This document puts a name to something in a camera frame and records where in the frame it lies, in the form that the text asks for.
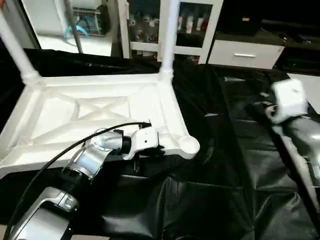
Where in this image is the white plastic table top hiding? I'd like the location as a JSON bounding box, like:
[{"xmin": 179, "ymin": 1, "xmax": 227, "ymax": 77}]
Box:
[{"xmin": 0, "ymin": 72, "xmax": 201, "ymax": 179}]

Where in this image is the black vertical pole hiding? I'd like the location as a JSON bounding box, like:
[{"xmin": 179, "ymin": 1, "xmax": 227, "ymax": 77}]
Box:
[{"xmin": 17, "ymin": 0, "xmax": 40, "ymax": 50}]

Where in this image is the white plastic table leg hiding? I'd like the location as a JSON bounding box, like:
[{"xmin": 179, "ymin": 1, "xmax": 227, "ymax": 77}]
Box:
[
  {"xmin": 0, "ymin": 0, "xmax": 44, "ymax": 86},
  {"xmin": 158, "ymin": 0, "xmax": 181, "ymax": 81}
]

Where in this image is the colourful background box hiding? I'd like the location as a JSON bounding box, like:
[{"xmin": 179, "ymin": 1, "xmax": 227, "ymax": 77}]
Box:
[{"xmin": 64, "ymin": 0, "xmax": 112, "ymax": 39}]

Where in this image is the white flat sheet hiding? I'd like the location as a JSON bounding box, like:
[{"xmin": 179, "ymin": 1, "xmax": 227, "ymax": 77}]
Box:
[{"xmin": 287, "ymin": 72, "xmax": 320, "ymax": 115}]

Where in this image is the white glass door cabinet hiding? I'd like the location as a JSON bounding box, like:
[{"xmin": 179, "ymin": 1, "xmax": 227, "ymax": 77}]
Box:
[{"xmin": 117, "ymin": 0, "xmax": 224, "ymax": 64}]

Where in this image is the white drawer unit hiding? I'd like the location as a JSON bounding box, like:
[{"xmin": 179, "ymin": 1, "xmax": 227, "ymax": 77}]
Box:
[{"xmin": 207, "ymin": 39, "xmax": 287, "ymax": 71}]

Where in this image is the black equipment box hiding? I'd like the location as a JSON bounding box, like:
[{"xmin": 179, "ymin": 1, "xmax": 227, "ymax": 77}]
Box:
[{"xmin": 222, "ymin": 0, "xmax": 263, "ymax": 37}]

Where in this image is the black work surface mat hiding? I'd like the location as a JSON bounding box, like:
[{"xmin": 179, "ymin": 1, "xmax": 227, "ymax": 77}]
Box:
[{"xmin": 0, "ymin": 47, "xmax": 320, "ymax": 240}]

